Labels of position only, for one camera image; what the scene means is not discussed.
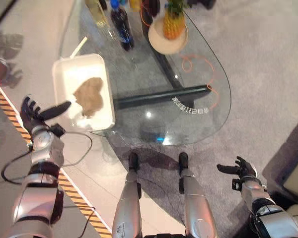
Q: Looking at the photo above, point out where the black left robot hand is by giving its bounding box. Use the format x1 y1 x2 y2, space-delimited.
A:
19 95 72 130

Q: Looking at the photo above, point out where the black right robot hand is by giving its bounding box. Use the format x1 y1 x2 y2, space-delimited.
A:
217 156 258 179

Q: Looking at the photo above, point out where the white rectangular plastic basket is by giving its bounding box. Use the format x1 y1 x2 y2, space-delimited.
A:
52 53 117 132

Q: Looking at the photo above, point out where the brown cloth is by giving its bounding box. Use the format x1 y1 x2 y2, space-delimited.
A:
73 77 105 118

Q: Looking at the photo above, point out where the yellow black hazard tape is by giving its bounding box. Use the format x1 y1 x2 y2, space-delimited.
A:
0 81 113 238

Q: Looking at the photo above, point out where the white stick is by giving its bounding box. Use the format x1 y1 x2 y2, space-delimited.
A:
69 36 88 60

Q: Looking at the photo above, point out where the black table base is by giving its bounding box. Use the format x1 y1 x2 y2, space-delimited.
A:
113 0 213 111

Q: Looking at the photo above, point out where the silver left robot leg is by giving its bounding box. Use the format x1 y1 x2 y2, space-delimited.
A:
111 152 143 238

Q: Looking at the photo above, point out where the clear yellowish bottle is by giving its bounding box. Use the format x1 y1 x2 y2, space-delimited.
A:
85 0 110 27

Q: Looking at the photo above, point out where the dark cola bottle blue label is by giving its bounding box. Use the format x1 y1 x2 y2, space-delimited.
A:
110 0 136 52

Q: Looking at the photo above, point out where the round beige plate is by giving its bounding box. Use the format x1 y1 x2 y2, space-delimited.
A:
148 15 189 55

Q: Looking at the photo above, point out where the pineapple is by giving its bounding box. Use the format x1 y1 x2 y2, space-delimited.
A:
162 0 189 40

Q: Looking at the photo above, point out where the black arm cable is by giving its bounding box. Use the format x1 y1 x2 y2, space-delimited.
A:
0 130 94 184

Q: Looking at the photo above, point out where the orange cable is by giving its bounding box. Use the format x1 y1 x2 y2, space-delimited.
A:
140 0 220 110

